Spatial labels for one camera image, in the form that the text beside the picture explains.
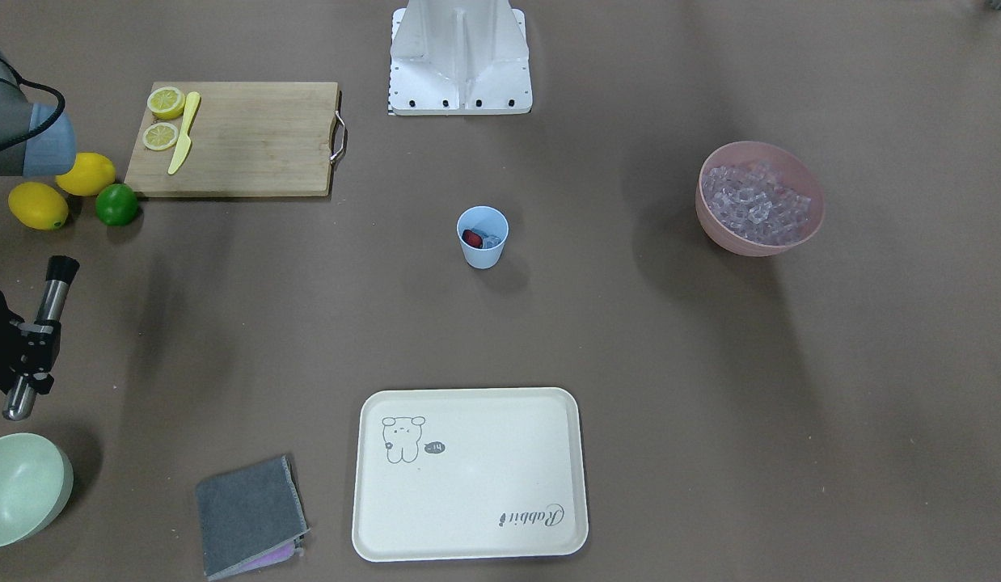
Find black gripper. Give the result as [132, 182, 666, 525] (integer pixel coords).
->
[0, 290, 61, 395]

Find steel muddler black tip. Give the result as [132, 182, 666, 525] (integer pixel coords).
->
[4, 255, 80, 421]

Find red strawberry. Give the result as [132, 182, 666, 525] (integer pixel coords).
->
[461, 229, 482, 248]

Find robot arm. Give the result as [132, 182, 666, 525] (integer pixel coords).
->
[0, 49, 77, 394]

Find light blue plastic cup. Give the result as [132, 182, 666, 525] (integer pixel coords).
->
[456, 205, 510, 270]

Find pink bowl of ice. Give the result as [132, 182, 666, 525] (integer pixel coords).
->
[694, 141, 826, 257]

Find mint green bowl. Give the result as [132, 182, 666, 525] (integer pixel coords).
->
[0, 433, 74, 548]

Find whole yellow lemon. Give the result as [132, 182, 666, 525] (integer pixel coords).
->
[6, 181, 70, 230]
[56, 152, 116, 196]

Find green lime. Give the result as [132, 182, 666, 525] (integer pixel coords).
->
[95, 183, 139, 227]

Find yellow plastic knife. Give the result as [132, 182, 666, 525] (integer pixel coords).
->
[167, 91, 201, 175]

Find lemon half lower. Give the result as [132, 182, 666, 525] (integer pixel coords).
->
[141, 122, 180, 151]

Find lemon half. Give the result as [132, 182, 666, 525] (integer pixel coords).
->
[141, 122, 180, 151]
[146, 86, 186, 121]

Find grey folded cloth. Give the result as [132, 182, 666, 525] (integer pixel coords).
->
[195, 454, 310, 581]

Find lemon half upper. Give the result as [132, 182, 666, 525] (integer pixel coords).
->
[146, 86, 186, 121]

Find wooden cutting board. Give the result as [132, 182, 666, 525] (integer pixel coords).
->
[125, 81, 346, 198]

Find cream rabbit tray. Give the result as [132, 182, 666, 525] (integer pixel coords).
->
[350, 387, 589, 563]

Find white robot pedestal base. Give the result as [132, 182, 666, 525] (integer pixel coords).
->
[387, 1, 534, 116]

